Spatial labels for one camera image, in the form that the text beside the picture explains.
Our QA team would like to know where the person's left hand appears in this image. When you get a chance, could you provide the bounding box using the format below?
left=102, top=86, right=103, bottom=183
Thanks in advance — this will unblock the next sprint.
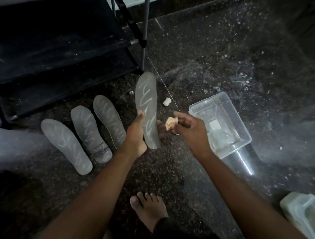
left=122, top=110, right=169, bottom=158

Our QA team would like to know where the person's right hand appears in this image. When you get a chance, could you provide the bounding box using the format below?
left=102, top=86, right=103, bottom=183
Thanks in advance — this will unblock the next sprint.
left=173, top=111, right=212, bottom=158

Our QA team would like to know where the small yellow sponge piece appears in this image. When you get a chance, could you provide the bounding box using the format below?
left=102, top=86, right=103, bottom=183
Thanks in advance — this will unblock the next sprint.
left=165, top=117, right=179, bottom=131

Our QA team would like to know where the person's right forearm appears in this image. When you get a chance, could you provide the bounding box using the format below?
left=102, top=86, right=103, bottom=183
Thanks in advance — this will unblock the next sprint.
left=193, top=150, right=308, bottom=239

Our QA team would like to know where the person's left forearm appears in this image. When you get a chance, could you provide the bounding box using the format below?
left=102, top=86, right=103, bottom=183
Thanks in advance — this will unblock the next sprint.
left=37, top=145, right=148, bottom=239

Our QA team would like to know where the clear plastic container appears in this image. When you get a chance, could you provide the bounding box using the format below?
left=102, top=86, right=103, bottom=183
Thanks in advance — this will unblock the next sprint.
left=189, top=92, right=252, bottom=160

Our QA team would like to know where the grey shoe insole with dark band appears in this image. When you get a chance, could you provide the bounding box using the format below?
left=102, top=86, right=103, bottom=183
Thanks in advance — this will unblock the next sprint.
left=70, top=106, right=113, bottom=164

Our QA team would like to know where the person's foot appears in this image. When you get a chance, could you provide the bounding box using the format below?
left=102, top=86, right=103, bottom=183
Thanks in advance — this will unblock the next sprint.
left=130, top=192, right=169, bottom=233

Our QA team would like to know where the black shoe rack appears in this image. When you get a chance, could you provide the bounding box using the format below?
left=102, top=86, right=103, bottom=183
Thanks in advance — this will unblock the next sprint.
left=0, top=0, right=150, bottom=123

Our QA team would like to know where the white cloth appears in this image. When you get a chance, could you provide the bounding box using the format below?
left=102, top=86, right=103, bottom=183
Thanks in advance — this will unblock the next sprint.
left=0, top=128, right=50, bottom=171

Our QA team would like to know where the pale green plastic jug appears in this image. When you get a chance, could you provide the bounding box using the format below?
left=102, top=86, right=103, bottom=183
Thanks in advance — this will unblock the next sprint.
left=280, top=192, right=315, bottom=239

